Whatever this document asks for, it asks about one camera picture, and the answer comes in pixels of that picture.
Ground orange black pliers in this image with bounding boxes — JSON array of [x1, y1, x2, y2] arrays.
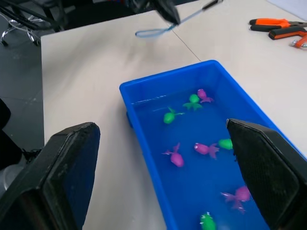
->
[[248, 18, 307, 32]]

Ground orange metal clamp tool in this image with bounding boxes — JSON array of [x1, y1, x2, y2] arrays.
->
[[291, 33, 307, 50]]

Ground black stand legs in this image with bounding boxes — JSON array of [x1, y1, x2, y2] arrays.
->
[[0, 0, 72, 32]]

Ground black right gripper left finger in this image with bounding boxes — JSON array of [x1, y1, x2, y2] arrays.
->
[[0, 122, 101, 230]]

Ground chrome chair base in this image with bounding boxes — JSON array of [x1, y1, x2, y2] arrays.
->
[[0, 11, 41, 46]]

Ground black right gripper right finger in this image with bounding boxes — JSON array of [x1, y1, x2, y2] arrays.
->
[[226, 118, 307, 230]]

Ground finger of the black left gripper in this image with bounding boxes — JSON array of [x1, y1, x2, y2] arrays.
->
[[153, 0, 181, 25]]

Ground purple toy fish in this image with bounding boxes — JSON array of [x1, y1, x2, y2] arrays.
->
[[220, 185, 252, 214], [193, 142, 220, 161], [162, 142, 185, 168], [197, 89, 214, 104]]

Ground blue plastic tub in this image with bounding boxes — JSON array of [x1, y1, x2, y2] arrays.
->
[[119, 59, 307, 230]]

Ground green toy fish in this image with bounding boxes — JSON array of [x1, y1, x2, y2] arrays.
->
[[182, 93, 203, 112], [218, 138, 234, 151], [200, 211, 217, 230], [163, 106, 186, 125]]

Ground orange black hand tool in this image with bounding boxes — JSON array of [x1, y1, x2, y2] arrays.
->
[[268, 25, 307, 41]]

